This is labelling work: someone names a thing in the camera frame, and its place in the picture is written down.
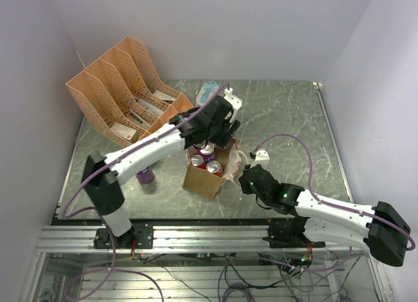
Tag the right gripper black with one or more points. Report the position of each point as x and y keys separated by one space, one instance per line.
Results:
x=245 y=187

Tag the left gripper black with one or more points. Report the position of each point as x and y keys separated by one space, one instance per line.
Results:
x=223 y=139

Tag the canvas bag brown printed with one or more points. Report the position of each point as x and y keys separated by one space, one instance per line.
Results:
x=204 y=183

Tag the purple soda can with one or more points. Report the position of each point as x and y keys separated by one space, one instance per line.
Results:
x=207 y=152
x=145 y=176

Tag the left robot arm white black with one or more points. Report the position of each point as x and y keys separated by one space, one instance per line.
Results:
x=104 y=175

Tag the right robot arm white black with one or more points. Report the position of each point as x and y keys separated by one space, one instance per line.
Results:
x=379 y=229

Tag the blue white blister pack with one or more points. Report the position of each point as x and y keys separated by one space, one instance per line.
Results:
x=207 y=89

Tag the red soda can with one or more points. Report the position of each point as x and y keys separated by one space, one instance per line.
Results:
x=214 y=167
x=198 y=161

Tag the white box in organizer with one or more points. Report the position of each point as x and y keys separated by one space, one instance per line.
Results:
x=163 y=96

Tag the white red box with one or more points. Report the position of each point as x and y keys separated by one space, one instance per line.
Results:
x=125 y=132

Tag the orange plastic file organizer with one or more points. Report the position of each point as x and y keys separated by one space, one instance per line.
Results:
x=119 y=86

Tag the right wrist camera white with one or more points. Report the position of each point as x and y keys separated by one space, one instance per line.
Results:
x=260 y=157

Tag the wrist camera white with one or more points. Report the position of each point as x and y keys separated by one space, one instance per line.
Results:
x=260 y=157
x=235 y=101

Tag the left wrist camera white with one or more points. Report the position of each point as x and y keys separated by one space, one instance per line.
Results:
x=235 y=101

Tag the aluminium mounting rail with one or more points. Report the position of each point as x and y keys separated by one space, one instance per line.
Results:
x=163 y=239

